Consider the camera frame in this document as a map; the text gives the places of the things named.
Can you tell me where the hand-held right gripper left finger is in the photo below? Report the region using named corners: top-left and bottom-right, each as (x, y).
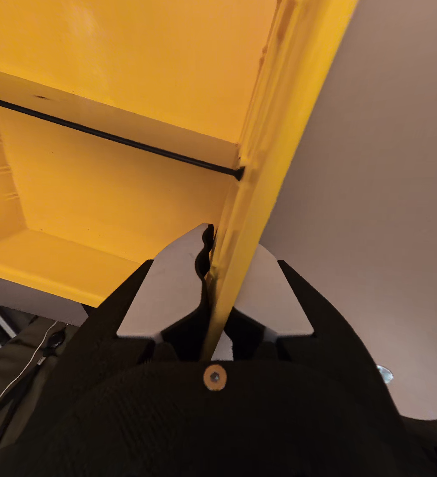
top-left (117, 223), bottom-right (216, 342)

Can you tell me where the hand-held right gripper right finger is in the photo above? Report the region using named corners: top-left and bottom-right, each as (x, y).
top-left (224, 243), bottom-right (315, 344)

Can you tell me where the yellow plastic bin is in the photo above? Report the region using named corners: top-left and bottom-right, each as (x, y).
top-left (0, 0), bottom-right (359, 363)

